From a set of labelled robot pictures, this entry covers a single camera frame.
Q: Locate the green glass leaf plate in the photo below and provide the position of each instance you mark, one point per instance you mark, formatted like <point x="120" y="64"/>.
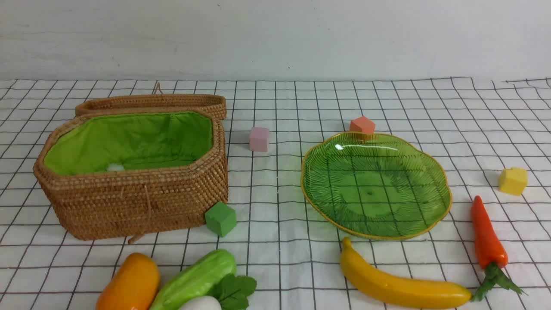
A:
<point x="375" y="186"/>

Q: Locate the pink foam cube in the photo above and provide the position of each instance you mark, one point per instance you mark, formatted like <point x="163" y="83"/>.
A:
<point x="259" y="139"/>

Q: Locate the green foam cube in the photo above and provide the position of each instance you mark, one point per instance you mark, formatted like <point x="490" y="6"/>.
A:
<point x="221" y="219"/>

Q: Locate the white grid tablecloth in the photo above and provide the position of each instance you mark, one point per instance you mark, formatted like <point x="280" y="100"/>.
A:
<point x="474" y="128"/>

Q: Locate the orange foam cube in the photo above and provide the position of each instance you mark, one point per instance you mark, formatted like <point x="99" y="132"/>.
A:
<point x="362" y="124"/>

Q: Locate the woven rattan basket green lining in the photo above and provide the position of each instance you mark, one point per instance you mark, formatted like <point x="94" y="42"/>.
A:
<point x="129" y="172"/>

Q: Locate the orange toy carrot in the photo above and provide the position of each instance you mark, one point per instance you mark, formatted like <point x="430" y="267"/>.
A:
<point x="490" y="253"/>

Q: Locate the white toy radish with leaves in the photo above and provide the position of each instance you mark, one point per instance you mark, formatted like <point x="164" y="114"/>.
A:
<point x="231" y="293"/>

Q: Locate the woven rattan basket lid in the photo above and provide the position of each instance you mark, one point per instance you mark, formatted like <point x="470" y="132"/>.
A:
<point x="208" y="103"/>

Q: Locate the orange toy mango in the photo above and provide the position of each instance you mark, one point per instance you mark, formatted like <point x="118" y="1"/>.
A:
<point x="133" y="287"/>

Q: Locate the green toy cucumber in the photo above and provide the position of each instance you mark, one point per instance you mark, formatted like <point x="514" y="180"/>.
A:
<point x="196" y="280"/>

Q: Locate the yellow toy banana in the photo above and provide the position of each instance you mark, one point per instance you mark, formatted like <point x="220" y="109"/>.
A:
<point x="401" y="291"/>

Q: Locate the yellow foam cube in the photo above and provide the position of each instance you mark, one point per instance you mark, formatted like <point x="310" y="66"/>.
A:
<point x="513" y="181"/>

